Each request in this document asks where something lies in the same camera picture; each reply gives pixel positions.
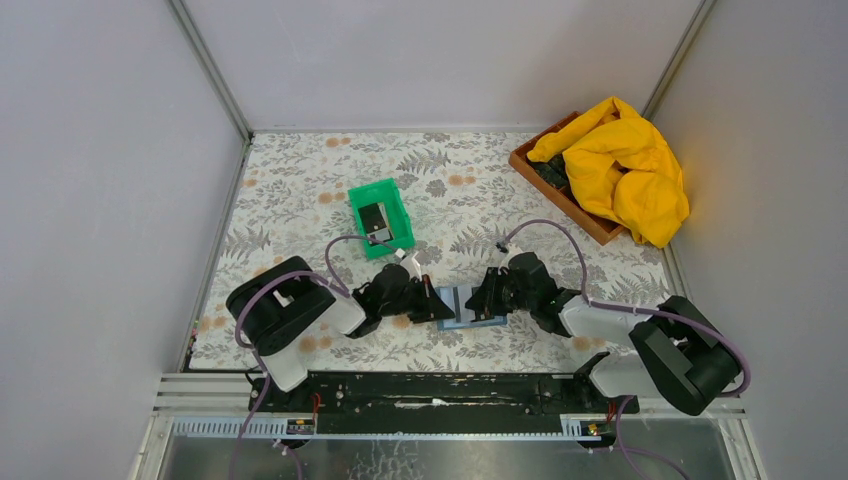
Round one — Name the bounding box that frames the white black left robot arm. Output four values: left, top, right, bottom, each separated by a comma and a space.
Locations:
225, 256, 455, 392

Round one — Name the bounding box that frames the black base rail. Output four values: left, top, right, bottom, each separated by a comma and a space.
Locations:
248, 368, 639, 435

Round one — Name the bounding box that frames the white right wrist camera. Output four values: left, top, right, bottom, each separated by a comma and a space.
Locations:
496, 242, 523, 269

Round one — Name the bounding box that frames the green plastic bin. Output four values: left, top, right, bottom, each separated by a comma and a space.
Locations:
348, 178, 416, 259

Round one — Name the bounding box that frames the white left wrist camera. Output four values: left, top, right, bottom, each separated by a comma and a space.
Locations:
394, 249, 423, 280

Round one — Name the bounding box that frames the brown wooden tray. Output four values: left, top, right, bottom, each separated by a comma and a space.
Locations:
509, 111, 625, 245

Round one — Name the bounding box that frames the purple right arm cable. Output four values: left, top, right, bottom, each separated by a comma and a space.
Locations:
495, 219, 753, 480

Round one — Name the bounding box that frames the floral table mat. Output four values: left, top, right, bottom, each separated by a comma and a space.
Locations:
188, 133, 673, 372

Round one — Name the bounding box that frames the yellow cloth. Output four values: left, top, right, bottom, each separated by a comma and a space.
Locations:
525, 96, 690, 248

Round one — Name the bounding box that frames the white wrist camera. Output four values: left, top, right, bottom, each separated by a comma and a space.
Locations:
394, 249, 423, 280
496, 242, 523, 269

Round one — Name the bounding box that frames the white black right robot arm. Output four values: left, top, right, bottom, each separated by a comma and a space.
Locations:
465, 252, 743, 416

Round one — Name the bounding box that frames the black credit card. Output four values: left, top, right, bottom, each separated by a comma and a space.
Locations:
357, 202, 388, 232

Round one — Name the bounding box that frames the grey credit card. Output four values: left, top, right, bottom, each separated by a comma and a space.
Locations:
368, 227, 393, 244

